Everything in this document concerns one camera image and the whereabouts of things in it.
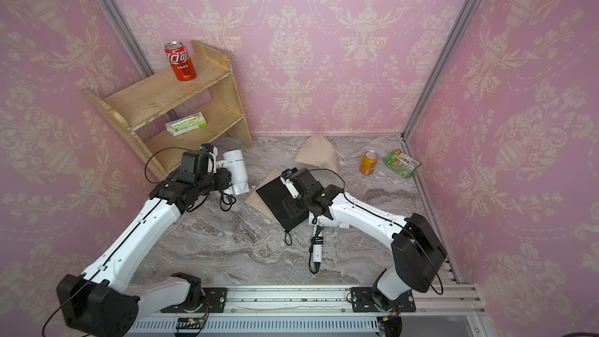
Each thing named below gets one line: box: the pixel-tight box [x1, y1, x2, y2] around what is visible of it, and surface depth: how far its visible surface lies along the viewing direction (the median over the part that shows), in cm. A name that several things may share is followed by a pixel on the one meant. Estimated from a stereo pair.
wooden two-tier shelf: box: [81, 41, 253, 182], surface depth 83 cm
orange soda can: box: [359, 149, 380, 176], surface depth 102 cm
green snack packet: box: [384, 148, 422, 179], surface depth 110 cm
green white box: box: [165, 111, 208, 138], surface depth 94 cm
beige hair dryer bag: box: [291, 134, 347, 173], surface depth 112 cm
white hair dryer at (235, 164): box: [216, 148, 250, 196], surface depth 83 cm
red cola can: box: [164, 40, 198, 82], surface depth 74 cm
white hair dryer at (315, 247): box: [308, 211, 351, 274], surface depth 85 cm
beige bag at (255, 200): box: [244, 167, 283, 223], surface depth 100 cm
